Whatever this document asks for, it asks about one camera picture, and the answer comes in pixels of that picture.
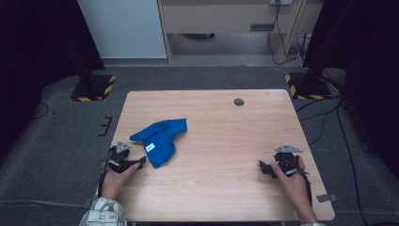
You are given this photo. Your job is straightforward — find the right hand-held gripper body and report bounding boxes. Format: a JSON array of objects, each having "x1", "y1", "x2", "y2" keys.
[{"x1": 272, "y1": 144, "x2": 305, "y2": 177}]

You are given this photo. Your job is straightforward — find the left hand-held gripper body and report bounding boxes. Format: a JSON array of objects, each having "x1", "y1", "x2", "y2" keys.
[{"x1": 106, "y1": 139, "x2": 139, "y2": 174}]

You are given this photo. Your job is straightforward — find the blue towel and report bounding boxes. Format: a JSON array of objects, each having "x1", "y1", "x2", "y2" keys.
[{"x1": 129, "y1": 118, "x2": 188, "y2": 170}]

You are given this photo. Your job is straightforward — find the person's left hand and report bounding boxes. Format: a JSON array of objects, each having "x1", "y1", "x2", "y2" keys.
[{"x1": 101, "y1": 161, "x2": 141, "y2": 202}]

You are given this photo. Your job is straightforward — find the person's right hand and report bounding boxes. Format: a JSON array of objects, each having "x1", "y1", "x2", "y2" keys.
[{"x1": 270, "y1": 155, "x2": 311, "y2": 203}]

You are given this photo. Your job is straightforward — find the black stand base striped edge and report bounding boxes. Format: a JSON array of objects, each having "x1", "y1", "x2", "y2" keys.
[
  {"x1": 284, "y1": 71, "x2": 333, "y2": 101},
  {"x1": 70, "y1": 71, "x2": 117, "y2": 103}
]

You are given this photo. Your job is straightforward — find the white cabinet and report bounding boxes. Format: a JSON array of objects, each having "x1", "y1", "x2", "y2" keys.
[{"x1": 77, "y1": 0, "x2": 168, "y2": 59}]

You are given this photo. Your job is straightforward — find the dark grey rectangular plate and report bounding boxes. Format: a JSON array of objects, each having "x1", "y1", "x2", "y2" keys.
[{"x1": 249, "y1": 24, "x2": 276, "y2": 32}]

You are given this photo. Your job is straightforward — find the dark curtain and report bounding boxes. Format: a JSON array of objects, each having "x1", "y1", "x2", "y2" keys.
[
  {"x1": 302, "y1": 0, "x2": 399, "y2": 172},
  {"x1": 0, "y1": 0, "x2": 106, "y2": 158}
]

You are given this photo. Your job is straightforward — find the dark round object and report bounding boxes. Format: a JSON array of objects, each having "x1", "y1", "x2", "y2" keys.
[{"x1": 182, "y1": 32, "x2": 216, "y2": 40}]

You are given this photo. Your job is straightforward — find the light wooden desk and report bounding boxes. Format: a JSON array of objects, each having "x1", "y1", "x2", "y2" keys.
[{"x1": 156, "y1": 0, "x2": 324, "y2": 65}]

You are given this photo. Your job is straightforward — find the white power strip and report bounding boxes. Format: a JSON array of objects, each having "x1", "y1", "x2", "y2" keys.
[{"x1": 269, "y1": 0, "x2": 295, "y2": 7}]

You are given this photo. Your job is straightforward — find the left hand-held gripper cable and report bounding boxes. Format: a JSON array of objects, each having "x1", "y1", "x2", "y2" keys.
[{"x1": 97, "y1": 156, "x2": 111, "y2": 199}]

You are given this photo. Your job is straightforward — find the hand-held gripper cable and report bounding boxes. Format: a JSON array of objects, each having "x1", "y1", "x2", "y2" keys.
[
  {"x1": 97, "y1": 156, "x2": 111, "y2": 199},
  {"x1": 281, "y1": 158, "x2": 313, "y2": 207}
]

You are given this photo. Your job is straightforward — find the right hand-held gripper cable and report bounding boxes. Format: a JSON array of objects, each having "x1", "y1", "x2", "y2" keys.
[{"x1": 281, "y1": 158, "x2": 313, "y2": 207}]

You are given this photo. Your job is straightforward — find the black floor cables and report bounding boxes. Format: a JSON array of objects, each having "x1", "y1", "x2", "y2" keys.
[{"x1": 295, "y1": 95, "x2": 344, "y2": 146}]

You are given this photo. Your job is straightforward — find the thin black floor cable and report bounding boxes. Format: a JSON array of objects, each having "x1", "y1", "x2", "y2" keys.
[{"x1": 336, "y1": 103, "x2": 362, "y2": 226}]

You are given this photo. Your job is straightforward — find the grey floor cable strip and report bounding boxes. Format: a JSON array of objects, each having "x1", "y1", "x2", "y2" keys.
[{"x1": 0, "y1": 199, "x2": 92, "y2": 210}]

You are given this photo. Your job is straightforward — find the black hanging power cables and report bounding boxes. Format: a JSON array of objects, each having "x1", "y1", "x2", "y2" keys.
[{"x1": 266, "y1": 0, "x2": 311, "y2": 67}]

